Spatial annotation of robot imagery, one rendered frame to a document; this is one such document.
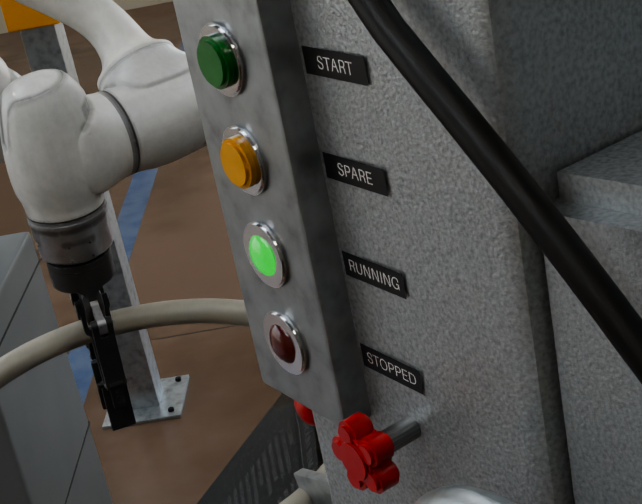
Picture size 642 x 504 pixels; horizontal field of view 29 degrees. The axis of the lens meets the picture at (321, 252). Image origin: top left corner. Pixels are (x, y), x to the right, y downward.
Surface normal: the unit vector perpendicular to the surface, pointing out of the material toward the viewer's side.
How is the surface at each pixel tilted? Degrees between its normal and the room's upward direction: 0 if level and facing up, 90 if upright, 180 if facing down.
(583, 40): 90
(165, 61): 41
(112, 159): 98
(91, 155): 95
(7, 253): 0
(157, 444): 0
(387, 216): 90
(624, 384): 90
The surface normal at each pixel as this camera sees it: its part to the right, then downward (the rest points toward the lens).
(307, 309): -0.80, 0.37
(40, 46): -0.01, 0.41
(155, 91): 0.25, -0.45
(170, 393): -0.18, -0.90
